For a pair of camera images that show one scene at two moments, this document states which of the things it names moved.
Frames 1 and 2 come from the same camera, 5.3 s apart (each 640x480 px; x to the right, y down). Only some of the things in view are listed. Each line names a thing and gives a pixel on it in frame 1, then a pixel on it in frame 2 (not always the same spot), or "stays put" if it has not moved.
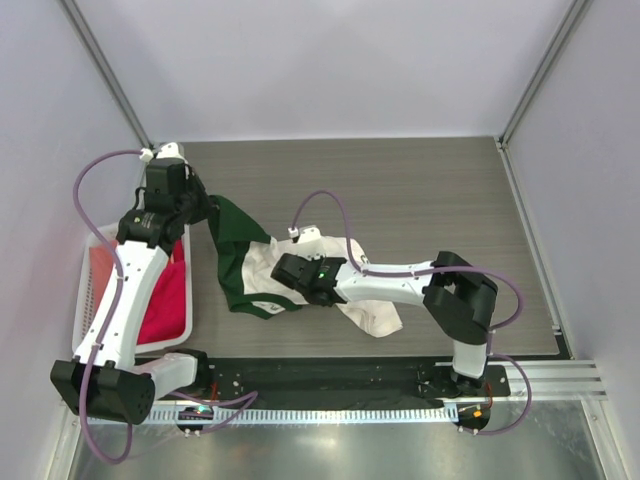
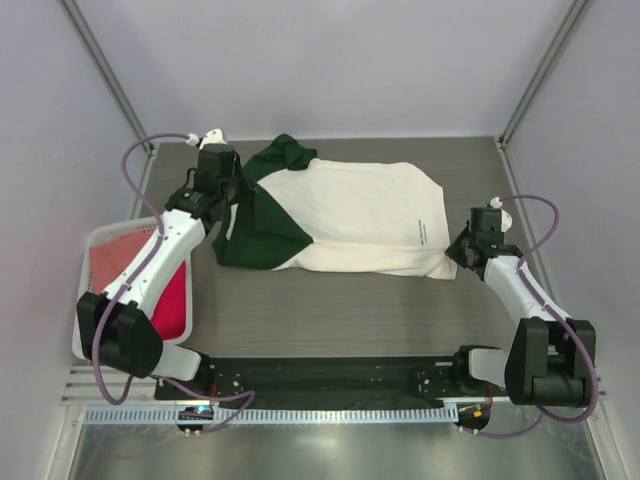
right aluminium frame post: (578, 9) stays put
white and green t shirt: (246, 258) -> (290, 211)
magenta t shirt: (166, 313) stays put
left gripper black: (193, 182) -> (245, 189)
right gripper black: (318, 261) -> (453, 250)
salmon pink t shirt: (101, 262) stays put
